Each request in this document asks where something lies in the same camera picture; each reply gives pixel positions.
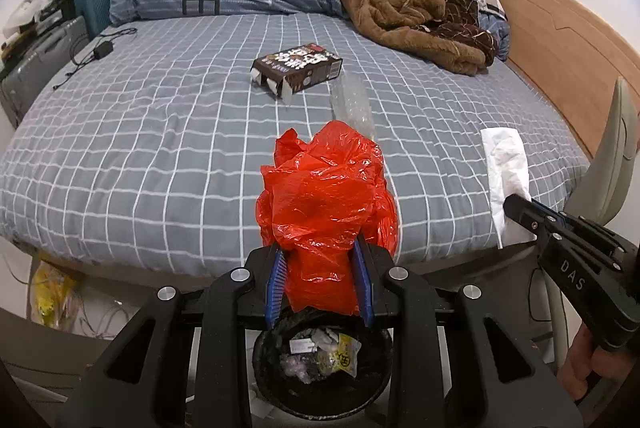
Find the red plastic bag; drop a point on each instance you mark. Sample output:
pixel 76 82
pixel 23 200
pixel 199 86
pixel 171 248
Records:
pixel 320 208

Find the yellow plastic bag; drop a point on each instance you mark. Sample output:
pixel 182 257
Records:
pixel 50 293

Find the black trash bin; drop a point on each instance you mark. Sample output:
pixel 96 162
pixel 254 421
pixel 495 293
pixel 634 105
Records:
pixel 320 400

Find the person's right hand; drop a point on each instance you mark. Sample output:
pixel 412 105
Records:
pixel 577 360

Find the teal box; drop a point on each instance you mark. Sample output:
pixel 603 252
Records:
pixel 95 3

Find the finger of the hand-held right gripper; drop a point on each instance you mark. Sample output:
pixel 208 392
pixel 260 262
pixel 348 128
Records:
pixel 595 238
pixel 530 218

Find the white crumpled paper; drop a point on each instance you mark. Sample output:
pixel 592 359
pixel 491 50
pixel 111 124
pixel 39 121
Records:
pixel 325 338

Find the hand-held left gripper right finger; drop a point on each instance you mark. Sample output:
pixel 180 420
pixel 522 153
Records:
pixel 364 293

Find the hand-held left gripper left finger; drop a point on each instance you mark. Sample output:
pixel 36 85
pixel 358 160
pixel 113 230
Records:
pixel 276 293

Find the clear plastic bottle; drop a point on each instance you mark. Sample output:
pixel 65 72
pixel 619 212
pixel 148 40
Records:
pixel 350 103

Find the wooden headboard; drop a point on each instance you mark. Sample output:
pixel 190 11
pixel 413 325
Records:
pixel 550 38

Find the wooden bed frame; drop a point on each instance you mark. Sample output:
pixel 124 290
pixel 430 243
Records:
pixel 125 273

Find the grey checked bed sheet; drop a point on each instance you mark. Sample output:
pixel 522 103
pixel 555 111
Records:
pixel 150 148

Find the brown printed carton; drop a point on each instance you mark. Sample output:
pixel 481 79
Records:
pixel 300 66

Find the grey suitcase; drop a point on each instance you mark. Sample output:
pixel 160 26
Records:
pixel 40 58

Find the white crumpled item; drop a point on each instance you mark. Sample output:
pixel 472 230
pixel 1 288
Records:
pixel 22 13

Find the yellow snack packet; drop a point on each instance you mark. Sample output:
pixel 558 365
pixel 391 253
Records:
pixel 348 353

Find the white tissue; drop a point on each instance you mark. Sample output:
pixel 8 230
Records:
pixel 507 163

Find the beige chair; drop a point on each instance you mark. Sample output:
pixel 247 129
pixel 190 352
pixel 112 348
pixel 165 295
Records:
pixel 612 158

